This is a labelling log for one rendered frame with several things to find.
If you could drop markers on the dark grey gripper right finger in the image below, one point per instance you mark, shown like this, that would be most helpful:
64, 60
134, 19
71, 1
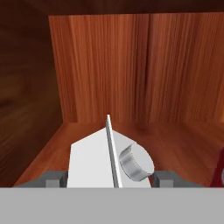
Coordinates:
167, 178

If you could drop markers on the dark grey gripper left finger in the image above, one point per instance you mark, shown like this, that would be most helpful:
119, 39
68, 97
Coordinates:
54, 179

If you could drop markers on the white carton with grey cap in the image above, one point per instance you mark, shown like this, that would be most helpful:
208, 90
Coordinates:
93, 163

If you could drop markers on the brown wooden cabinet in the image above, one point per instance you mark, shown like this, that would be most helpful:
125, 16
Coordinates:
131, 73

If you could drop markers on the red can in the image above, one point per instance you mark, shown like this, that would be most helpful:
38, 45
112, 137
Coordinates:
219, 172

